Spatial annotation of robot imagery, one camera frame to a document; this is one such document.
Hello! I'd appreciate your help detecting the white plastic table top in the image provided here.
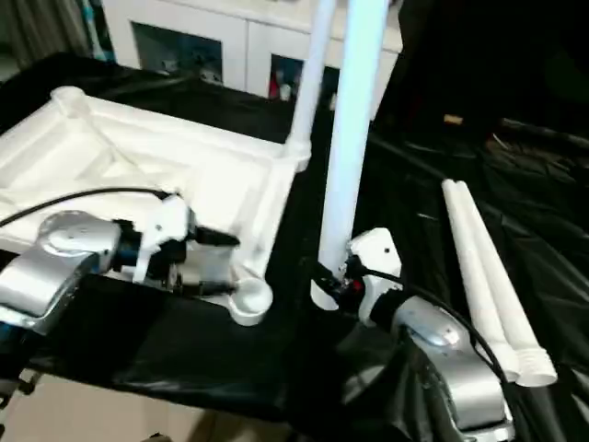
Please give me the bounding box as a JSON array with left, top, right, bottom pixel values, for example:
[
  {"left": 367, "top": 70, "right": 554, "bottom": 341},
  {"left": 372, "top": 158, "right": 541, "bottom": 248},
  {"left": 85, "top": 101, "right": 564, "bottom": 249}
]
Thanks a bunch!
[{"left": 0, "top": 86, "right": 310, "bottom": 327}]

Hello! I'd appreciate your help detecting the grey curtain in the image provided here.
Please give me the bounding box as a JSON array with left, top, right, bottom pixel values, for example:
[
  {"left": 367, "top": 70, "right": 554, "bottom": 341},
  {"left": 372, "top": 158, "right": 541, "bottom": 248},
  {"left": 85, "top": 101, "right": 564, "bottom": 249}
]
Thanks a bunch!
[{"left": 0, "top": 0, "right": 100, "bottom": 70}]

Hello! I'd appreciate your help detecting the white cabinet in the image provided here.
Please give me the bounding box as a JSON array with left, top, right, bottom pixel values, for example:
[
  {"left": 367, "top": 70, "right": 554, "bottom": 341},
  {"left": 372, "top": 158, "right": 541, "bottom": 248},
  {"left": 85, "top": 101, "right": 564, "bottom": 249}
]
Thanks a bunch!
[{"left": 100, "top": 0, "right": 406, "bottom": 122}]

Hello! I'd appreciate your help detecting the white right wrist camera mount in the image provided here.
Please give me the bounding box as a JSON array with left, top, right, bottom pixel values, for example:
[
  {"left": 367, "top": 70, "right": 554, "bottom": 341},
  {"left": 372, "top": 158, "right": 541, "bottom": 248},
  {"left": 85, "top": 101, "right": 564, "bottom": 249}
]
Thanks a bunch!
[{"left": 344, "top": 227, "right": 402, "bottom": 328}]

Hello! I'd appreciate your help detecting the black mat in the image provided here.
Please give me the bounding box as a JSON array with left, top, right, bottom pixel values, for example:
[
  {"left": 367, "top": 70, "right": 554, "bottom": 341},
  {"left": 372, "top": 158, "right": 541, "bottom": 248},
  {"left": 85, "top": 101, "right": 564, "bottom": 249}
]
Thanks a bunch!
[{"left": 0, "top": 52, "right": 589, "bottom": 442}]

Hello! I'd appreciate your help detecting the white plastic table leg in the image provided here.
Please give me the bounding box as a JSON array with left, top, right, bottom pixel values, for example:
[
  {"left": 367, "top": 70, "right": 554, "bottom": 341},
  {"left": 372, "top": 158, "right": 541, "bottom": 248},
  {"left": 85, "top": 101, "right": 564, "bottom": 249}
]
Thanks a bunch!
[
  {"left": 285, "top": 0, "right": 342, "bottom": 172},
  {"left": 453, "top": 180, "right": 559, "bottom": 387},
  {"left": 440, "top": 180, "right": 521, "bottom": 383},
  {"left": 308, "top": 0, "right": 392, "bottom": 310}
]

